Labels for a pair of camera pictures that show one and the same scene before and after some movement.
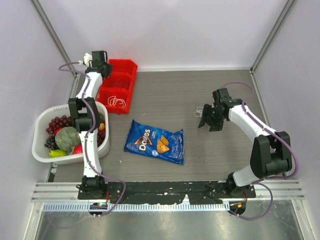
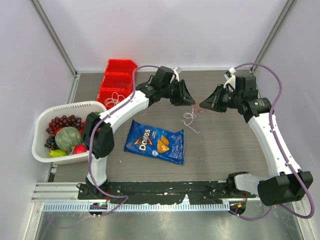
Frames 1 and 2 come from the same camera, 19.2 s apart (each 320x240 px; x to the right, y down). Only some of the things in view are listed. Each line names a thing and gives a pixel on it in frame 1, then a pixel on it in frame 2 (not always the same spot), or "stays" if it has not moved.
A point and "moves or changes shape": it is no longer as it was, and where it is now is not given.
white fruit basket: (40, 153) stays
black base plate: (166, 192) stays
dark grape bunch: (51, 142) stays
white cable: (112, 100) moves or changes shape
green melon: (67, 138) stays
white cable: (199, 112) moves or changes shape
